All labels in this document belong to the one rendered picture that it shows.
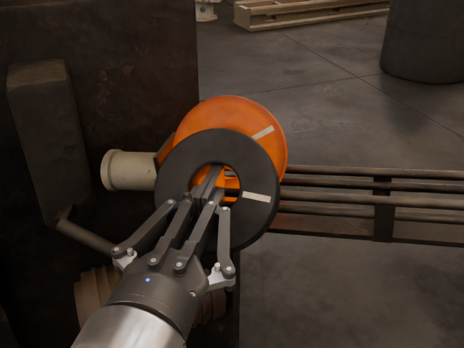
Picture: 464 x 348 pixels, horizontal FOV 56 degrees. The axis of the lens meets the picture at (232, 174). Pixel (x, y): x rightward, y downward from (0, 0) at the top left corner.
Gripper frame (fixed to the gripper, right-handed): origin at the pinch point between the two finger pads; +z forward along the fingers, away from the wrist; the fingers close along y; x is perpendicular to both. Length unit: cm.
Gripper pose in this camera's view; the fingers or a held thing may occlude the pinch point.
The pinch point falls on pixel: (209, 190)
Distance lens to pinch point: 52.6
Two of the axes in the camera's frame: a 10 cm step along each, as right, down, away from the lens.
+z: 2.4, -5.7, 7.9
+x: -0.2, -8.2, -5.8
